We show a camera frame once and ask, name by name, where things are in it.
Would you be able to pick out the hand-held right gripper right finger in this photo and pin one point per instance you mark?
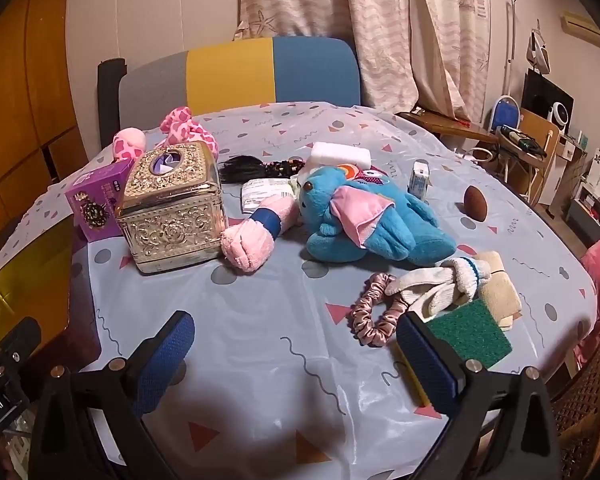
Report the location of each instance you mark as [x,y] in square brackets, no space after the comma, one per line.
[428,371]

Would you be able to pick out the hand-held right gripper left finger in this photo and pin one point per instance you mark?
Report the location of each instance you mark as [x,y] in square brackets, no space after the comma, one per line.
[164,362]

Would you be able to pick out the green yellow scouring sponge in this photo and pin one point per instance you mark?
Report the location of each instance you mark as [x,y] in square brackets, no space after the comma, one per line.
[470,332]

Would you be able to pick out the beige cloth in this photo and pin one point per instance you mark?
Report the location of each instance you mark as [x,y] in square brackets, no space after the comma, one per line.
[502,290]

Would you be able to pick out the blue plush elephant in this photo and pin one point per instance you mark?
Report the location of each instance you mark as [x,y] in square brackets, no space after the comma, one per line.
[395,225]

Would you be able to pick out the pink towel blue band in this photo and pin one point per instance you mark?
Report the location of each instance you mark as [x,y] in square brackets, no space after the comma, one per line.
[252,237]

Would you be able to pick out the white sponge block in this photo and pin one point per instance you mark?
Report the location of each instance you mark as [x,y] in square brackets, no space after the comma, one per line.
[339,156]

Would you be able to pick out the white knit glove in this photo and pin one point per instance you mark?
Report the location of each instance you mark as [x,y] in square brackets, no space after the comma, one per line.
[437,285]

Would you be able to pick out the pink satin scrunchie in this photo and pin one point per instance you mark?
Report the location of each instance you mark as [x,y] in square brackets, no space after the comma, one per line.
[367,305]

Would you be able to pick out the patterned plastic tablecloth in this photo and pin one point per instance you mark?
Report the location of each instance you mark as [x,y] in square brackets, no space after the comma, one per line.
[280,350]

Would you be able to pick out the ornate gold tissue box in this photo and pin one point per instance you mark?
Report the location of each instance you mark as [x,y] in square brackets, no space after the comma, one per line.
[172,215]

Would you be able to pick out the wicker chair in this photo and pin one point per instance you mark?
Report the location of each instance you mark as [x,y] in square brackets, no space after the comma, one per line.
[587,410]

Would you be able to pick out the brown egg-shaped sponge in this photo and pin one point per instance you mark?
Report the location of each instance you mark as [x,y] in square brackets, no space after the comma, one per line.
[474,203]

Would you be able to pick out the purple cardboard box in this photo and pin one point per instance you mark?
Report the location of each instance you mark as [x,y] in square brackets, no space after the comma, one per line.
[92,202]

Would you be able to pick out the small white carton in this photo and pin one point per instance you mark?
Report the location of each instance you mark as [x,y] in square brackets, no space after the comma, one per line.
[419,180]

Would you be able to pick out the white tissue packet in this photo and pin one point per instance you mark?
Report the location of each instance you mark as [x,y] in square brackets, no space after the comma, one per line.
[265,194]

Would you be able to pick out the black hair piece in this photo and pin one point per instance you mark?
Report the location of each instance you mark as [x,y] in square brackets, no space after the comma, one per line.
[240,167]

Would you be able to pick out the pink spotted plush toy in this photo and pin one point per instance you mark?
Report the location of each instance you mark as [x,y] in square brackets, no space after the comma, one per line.
[180,127]

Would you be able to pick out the wooden side table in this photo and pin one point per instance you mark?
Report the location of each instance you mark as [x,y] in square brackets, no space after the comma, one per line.
[450,127]

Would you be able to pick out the blue folding chair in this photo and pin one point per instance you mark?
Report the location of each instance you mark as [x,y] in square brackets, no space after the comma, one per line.
[505,112]

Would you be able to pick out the wooden wardrobe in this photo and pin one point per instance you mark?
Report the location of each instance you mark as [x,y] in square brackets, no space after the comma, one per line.
[25,85]

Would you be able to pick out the grey yellow blue chair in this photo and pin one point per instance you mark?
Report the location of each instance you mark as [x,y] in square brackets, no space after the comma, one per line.
[230,72]

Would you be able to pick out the black monitor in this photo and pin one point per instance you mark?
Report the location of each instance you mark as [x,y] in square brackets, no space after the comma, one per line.
[540,92]

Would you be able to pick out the pink patterned curtain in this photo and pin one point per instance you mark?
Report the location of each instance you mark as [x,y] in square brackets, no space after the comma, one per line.
[380,25]

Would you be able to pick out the white air conditioner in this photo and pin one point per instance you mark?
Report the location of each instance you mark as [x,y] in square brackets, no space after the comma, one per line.
[582,22]

